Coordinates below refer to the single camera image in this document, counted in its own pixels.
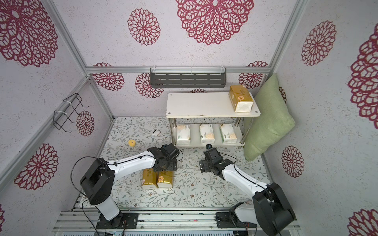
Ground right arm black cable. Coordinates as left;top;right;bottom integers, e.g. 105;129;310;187
220;151;284;236

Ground black wire wall rack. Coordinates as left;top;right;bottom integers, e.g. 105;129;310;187
52;93;89;133

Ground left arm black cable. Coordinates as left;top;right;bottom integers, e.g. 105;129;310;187
70;147;184;236

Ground metal base rail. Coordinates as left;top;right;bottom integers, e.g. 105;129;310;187
53;194;301;236

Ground green pillow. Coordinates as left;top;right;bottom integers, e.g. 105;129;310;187
244;74;295;161

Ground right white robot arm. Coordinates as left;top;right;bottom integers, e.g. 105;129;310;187
199;144;296;236

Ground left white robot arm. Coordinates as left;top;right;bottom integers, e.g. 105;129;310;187
80;144;182;221

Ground grey wall-mounted rack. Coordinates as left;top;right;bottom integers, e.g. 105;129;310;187
150;67;227;89

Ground yellow chick plush toy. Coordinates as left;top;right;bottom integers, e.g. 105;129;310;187
128;140;136;147

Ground white two-tier shelf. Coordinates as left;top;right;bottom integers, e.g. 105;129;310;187
166;92;261;148

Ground white tissue pack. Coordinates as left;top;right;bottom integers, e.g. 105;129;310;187
177;125;191;145
199;124;215;144
220;124;237;144

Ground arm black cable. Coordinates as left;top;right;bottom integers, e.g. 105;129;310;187
70;147;184;236
220;151;284;236

